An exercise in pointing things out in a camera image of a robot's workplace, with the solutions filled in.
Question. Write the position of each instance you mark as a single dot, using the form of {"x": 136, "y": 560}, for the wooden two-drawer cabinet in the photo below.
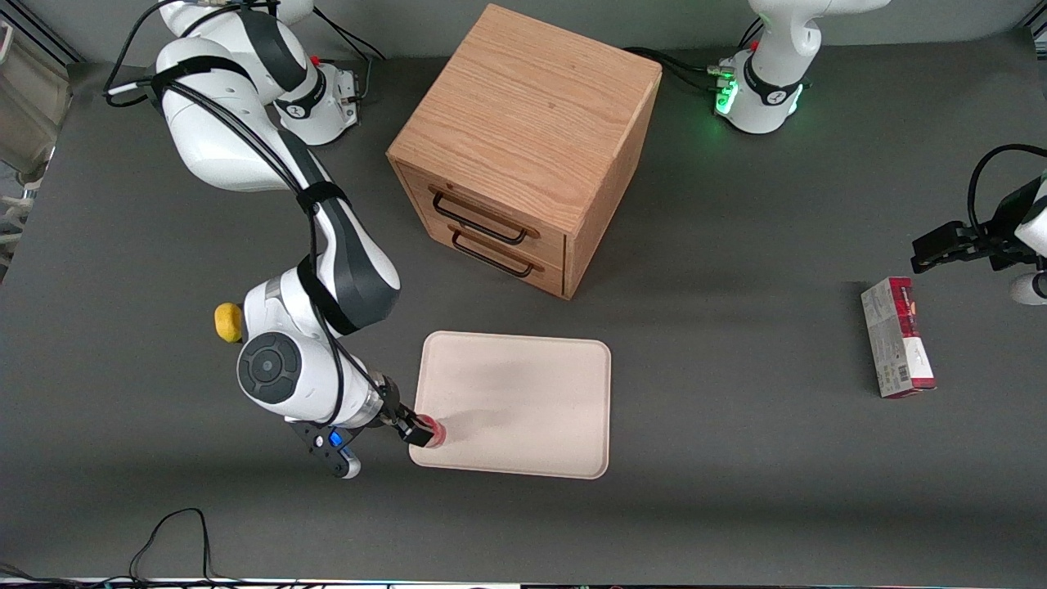
{"x": 523, "y": 114}

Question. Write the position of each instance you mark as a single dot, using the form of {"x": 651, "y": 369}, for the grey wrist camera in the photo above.
{"x": 327, "y": 446}
{"x": 1031, "y": 289}

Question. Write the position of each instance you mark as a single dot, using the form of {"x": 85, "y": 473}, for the cream rectangular tray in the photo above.
{"x": 523, "y": 393}

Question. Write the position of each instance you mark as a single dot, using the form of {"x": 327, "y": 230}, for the yellow lemon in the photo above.
{"x": 226, "y": 322}

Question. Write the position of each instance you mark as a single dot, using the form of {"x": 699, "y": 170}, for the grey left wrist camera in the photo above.
{"x": 1031, "y": 289}

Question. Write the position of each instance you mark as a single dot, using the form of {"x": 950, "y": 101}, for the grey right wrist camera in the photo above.
{"x": 327, "y": 446}

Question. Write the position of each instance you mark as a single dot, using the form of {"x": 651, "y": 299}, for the red and white carton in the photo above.
{"x": 897, "y": 337}

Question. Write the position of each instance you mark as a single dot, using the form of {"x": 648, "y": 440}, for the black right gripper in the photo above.
{"x": 394, "y": 411}

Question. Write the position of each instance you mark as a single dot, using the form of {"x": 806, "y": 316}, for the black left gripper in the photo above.
{"x": 1003, "y": 226}

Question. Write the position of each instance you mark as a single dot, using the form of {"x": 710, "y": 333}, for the red coke bottle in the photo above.
{"x": 439, "y": 433}

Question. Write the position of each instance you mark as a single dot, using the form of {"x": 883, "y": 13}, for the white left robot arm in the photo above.
{"x": 777, "y": 74}

